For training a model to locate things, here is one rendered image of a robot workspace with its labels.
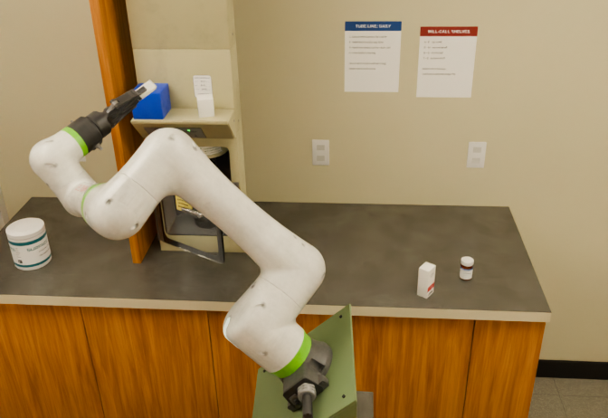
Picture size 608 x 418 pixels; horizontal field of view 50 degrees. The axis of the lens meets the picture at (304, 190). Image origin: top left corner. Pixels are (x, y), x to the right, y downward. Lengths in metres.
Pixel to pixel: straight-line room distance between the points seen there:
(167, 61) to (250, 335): 1.05
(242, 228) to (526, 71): 1.50
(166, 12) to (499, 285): 1.42
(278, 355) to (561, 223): 1.74
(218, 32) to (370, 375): 1.29
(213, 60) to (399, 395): 1.34
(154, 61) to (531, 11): 1.35
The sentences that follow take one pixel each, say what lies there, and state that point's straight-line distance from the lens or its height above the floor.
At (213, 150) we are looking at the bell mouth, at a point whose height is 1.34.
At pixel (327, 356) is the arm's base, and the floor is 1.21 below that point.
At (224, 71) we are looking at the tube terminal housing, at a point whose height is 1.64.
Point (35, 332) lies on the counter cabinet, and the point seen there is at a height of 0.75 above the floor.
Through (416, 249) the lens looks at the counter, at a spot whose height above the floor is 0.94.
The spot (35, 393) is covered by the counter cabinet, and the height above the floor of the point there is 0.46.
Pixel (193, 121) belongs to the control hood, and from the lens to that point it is 2.14.
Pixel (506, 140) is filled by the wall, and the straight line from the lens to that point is 2.75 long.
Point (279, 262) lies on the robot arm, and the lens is 1.51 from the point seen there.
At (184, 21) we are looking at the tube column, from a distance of 2.16.
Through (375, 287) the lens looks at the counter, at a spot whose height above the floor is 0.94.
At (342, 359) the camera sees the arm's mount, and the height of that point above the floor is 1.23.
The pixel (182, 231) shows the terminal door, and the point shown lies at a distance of 2.39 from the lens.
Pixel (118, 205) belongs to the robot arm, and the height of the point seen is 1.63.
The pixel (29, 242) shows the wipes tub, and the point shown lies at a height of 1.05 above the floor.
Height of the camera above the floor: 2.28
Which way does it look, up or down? 28 degrees down
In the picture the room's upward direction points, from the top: 1 degrees counter-clockwise
